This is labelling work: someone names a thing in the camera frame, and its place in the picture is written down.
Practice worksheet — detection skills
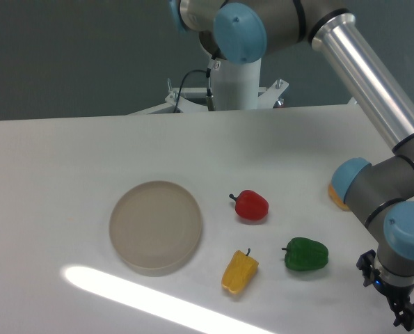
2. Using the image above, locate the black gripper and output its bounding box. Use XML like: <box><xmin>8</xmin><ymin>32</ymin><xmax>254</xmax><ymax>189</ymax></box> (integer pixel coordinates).
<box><xmin>356</xmin><ymin>250</ymin><xmax>414</xmax><ymax>331</ymax></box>

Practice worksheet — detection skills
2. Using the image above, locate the red toy bell pepper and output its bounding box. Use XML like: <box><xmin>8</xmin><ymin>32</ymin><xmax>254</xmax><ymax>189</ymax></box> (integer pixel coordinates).
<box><xmin>229</xmin><ymin>190</ymin><xmax>269</xmax><ymax>221</ymax></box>

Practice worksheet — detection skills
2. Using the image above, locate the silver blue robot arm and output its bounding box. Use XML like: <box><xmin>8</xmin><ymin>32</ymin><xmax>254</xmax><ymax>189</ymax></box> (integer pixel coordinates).
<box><xmin>169</xmin><ymin>1</ymin><xmax>414</xmax><ymax>331</ymax></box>

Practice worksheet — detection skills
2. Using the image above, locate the green toy bell pepper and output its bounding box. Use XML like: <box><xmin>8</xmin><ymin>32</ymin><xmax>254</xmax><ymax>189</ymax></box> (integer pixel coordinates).
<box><xmin>282</xmin><ymin>237</ymin><xmax>328</xmax><ymax>271</ymax></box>

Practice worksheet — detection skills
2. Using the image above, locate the yellow toy bell pepper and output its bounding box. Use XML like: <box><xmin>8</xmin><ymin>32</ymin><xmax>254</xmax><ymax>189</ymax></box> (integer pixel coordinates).
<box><xmin>221</xmin><ymin>248</ymin><xmax>259</xmax><ymax>294</ymax></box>

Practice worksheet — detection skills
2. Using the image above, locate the orange knotted bread roll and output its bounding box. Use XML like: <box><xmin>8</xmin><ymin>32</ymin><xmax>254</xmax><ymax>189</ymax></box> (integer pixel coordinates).
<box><xmin>328</xmin><ymin>183</ymin><xmax>350</xmax><ymax>212</ymax></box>

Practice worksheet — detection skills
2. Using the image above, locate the beige round plate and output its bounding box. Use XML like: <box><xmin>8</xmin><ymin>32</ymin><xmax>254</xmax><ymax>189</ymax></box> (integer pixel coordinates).
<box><xmin>109</xmin><ymin>181</ymin><xmax>202</xmax><ymax>276</ymax></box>

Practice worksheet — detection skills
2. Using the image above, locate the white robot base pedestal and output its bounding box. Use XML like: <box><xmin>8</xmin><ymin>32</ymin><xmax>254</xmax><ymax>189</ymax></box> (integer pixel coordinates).
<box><xmin>132</xmin><ymin>58</ymin><xmax>289</xmax><ymax>116</ymax></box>

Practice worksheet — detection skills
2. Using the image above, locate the black cable with connector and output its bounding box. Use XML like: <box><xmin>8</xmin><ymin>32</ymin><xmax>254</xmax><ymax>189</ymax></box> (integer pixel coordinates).
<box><xmin>173</xmin><ymin>48</ymin><xmax>221</xmax><ymax>114</ymax></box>

